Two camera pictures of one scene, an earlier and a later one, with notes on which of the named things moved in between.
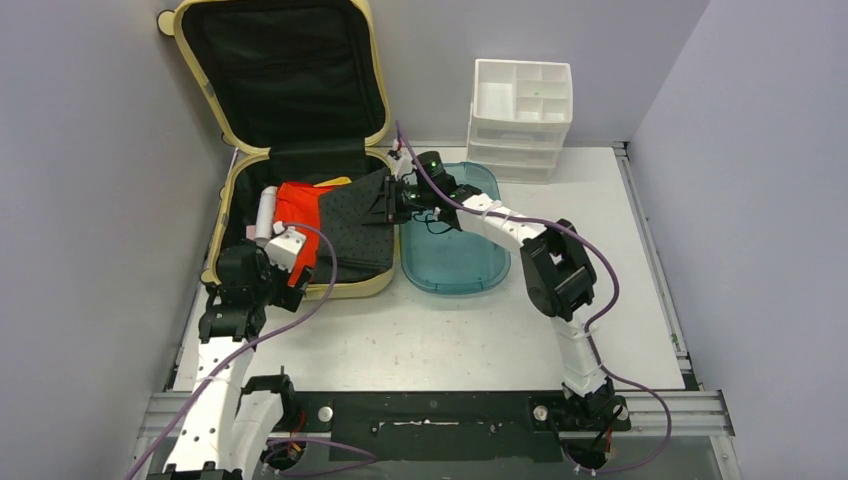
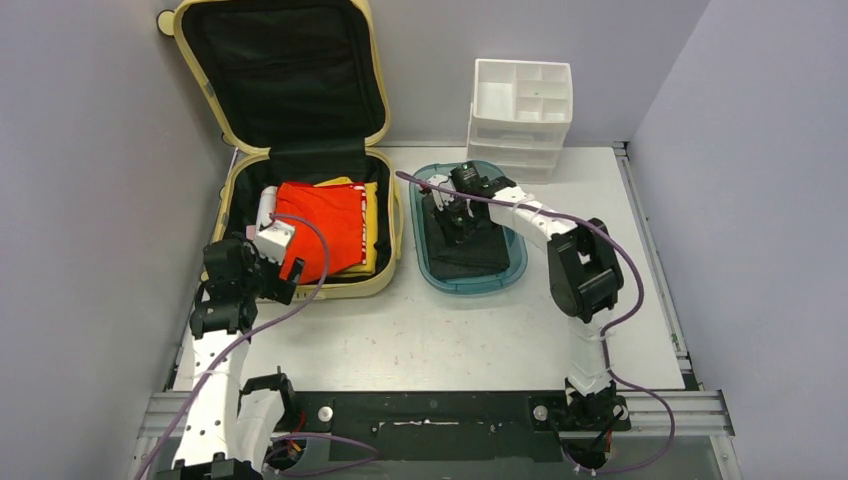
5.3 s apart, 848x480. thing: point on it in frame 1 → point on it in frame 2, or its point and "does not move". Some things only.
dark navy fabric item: x=357 y=242 → x=483 y=254
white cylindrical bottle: x=266 y=212 does not move
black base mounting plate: x=451 y=426 does not move
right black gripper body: x=395 y=201 → x=454 y=216
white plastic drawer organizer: x=520 y=118 does not move
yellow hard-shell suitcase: x=296 y=90 does not move
